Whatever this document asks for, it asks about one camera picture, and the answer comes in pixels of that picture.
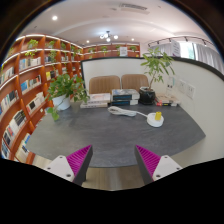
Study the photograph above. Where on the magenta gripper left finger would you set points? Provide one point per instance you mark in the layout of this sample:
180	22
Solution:
72	167

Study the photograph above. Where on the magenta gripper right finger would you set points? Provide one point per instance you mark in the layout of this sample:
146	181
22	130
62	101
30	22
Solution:
152	166

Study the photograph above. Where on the white round power socket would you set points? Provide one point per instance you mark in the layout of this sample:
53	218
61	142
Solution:
152	122

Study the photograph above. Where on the white book stack left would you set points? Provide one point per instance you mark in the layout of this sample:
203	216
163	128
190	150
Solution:
97	100

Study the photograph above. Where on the pothos plant in white pot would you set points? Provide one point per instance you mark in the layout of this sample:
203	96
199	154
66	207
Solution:
62	87

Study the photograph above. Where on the left tan chair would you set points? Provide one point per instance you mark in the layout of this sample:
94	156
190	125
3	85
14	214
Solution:
104	84

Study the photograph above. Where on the tan chair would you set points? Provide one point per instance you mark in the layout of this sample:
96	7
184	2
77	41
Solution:
134	81
104	84

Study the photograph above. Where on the right tan chair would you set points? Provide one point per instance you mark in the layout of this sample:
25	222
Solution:
134	81

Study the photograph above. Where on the tall plant in black pot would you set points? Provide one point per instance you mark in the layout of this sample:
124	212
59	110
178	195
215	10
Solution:
157	63

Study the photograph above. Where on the orange wooden bookshelf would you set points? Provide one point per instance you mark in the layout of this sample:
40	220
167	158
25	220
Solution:
25	75

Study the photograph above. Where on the white curtain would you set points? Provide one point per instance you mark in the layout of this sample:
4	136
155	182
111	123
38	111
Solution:
194	51

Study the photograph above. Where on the ceiling chandelier lamp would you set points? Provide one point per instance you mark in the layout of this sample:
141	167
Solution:
107	36

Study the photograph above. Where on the books stack by wall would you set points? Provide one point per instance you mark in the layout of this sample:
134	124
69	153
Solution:
163	100

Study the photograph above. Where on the white wall outlet panel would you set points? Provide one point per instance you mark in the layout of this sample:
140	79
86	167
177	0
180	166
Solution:
186	88

